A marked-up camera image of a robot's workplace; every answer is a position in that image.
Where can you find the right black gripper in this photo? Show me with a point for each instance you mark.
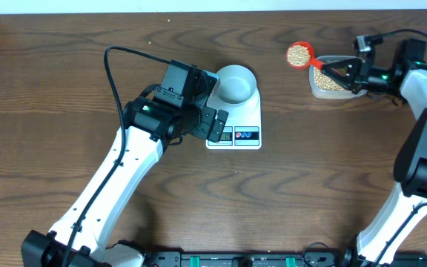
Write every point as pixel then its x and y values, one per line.
pixel 357 73

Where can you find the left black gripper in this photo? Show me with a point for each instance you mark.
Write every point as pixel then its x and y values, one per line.
pixel 206 115

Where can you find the red plastic measuring scoop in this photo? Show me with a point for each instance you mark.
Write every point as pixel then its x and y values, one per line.
pixel 300 55

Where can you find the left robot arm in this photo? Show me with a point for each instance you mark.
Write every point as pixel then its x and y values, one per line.
pixel 160 116

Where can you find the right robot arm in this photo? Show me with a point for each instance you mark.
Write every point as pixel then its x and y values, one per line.
pixel 406 205

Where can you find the white digital kitchen scale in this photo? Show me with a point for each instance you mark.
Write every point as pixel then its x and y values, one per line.
pixel 243 129

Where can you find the grey round bowl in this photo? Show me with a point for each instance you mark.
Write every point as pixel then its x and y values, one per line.
pixel 237 84

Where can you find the clear plastic container of beans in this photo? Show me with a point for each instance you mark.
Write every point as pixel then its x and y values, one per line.
pixel 323 87

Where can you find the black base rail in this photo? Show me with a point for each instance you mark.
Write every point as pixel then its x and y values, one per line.
pixel 178 259

